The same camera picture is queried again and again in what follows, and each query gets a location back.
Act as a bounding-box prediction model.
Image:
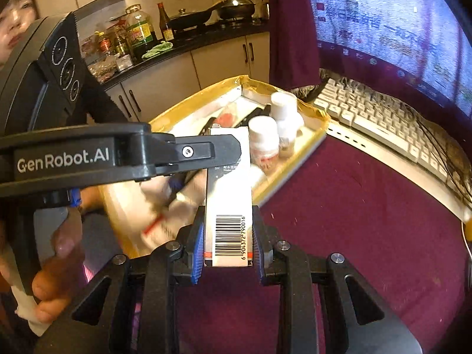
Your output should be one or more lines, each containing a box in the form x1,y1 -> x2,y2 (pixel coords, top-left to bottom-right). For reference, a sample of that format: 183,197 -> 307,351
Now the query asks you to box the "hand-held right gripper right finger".
252,204 -> 425,354

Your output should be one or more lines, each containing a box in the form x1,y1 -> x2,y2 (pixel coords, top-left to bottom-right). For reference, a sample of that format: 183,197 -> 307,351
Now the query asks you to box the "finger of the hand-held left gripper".
173,133 -> 243,177
167,174 -> 187,197

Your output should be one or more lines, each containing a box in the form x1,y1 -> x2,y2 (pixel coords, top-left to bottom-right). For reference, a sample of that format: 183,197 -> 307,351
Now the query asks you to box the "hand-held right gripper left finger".
35,204 -> 207,354

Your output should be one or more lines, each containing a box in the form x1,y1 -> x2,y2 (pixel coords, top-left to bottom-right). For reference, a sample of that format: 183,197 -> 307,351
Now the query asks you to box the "white item with red stripe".
140,177 -> 207,251

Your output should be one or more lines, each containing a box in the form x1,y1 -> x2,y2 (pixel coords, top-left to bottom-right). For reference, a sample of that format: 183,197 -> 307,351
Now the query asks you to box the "white carton with barcode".
204,125 -> 256,268

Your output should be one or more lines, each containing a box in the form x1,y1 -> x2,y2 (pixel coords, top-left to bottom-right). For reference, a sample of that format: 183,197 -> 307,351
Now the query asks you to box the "white foam box yellow tape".
98,74 -> 332,262

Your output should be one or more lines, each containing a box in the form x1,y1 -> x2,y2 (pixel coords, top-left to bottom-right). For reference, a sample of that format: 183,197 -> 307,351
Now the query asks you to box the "white bottle with red print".
248,116 -> 281,176

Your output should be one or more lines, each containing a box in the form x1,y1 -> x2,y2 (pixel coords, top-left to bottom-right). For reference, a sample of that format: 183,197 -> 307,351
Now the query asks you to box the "white bottle with text label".
278,135 -> 297,159

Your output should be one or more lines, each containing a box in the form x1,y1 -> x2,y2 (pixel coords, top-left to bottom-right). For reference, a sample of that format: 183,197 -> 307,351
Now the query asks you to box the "large white plastic bottle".
271,92 -> 305,137

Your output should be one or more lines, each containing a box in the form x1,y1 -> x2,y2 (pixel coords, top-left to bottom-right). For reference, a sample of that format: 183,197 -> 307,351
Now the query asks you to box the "person's left hand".
31,220 -> 91,323

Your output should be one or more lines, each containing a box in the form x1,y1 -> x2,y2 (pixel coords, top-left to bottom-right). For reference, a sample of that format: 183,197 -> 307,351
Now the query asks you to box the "person's black top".
85,77 -> 148,126

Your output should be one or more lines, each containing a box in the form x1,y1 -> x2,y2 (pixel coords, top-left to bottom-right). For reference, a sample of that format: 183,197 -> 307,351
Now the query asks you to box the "maroon table cloth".
173,129 -> 472,354

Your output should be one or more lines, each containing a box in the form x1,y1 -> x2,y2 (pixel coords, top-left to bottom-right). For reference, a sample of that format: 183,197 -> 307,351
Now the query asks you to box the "cream kitchen cabinet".
103,31 -> 271,122

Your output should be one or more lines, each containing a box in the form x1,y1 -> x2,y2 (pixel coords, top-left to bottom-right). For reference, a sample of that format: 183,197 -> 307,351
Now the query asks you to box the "black kitchen counter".
99,22 -> 271,89

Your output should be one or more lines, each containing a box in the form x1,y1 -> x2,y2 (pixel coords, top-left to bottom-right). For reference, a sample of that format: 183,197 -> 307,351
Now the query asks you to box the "green cloth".
142,42 -> 174,60

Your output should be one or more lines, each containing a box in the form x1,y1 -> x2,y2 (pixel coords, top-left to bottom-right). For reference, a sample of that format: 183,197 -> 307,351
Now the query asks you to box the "small yellow cap jar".
94,31 -> 113,56

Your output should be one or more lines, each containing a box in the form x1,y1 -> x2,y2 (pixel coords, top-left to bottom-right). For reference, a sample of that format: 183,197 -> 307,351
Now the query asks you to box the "small oil bottle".
111,26 -> 130,56

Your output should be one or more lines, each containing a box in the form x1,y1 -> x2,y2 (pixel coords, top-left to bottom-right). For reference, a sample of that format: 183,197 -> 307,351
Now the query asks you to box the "black frying pan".
170,2 -> 224,32

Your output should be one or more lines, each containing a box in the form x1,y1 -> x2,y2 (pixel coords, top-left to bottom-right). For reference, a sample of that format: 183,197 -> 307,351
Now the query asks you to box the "dark soy sauce bottle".
157,3 -> 176,42

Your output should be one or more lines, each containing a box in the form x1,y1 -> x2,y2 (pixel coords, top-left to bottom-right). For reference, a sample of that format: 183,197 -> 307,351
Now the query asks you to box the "large cooking oil bottle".
123,4 -> 159,60

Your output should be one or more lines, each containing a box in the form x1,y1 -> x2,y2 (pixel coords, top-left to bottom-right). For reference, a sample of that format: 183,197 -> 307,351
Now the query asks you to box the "person's head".
0,0 -> 42,68

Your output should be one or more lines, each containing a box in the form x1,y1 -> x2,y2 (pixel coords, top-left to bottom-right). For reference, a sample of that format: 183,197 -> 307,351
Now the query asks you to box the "steel wok with lid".
216,0 -> 257,21

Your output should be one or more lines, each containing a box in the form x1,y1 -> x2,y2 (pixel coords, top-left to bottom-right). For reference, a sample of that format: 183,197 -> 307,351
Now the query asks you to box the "grey range hood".
76,0 -> 133,30

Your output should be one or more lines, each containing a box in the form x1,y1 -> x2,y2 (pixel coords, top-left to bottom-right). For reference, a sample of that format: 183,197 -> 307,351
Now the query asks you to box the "white computer keyboard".
313,77 -> 472,225

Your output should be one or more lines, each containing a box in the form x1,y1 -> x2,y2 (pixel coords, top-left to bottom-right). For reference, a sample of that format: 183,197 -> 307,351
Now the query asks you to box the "computer monitor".
302,0 -> 472,119

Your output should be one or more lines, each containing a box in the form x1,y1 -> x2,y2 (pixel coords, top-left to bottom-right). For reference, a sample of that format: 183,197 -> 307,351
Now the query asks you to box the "black cable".
404,103 -> 472,207

